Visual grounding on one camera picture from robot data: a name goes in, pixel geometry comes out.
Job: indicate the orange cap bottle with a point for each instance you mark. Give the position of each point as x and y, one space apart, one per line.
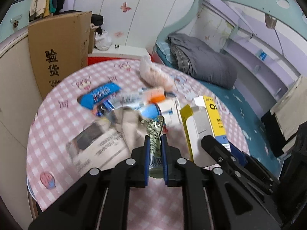
152 95

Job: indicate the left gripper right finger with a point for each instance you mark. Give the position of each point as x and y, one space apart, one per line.
213 199

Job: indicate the pink stuffed plastic bag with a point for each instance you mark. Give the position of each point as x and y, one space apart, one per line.
154 76

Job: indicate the patterned snack wrapper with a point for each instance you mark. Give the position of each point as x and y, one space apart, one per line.
154 129

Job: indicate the red storage box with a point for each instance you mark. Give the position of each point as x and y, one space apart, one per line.
116 52

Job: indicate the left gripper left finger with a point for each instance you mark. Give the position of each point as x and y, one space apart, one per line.
99 199

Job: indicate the white bag on shelf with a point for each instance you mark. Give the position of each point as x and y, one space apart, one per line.
103 41

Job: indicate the beige floor cabinet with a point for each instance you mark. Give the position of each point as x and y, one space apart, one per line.
20 100

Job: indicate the blue snack wrapper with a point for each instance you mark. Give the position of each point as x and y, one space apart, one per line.
94 96

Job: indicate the yellow white carton box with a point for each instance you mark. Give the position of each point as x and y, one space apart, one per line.
202 119

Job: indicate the tall cardboard box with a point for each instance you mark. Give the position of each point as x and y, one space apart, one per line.
58 47

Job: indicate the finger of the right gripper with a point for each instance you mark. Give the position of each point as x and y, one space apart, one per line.
237 153
220 153

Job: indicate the grey printed mailer bag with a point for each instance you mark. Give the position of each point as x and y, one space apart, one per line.
99 145

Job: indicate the grey folded quilt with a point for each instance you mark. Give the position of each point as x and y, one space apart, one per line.
195 58

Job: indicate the blue white box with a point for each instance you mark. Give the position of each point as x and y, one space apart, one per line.
169 109

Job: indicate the beige cloth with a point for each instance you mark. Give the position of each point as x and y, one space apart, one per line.
129 123

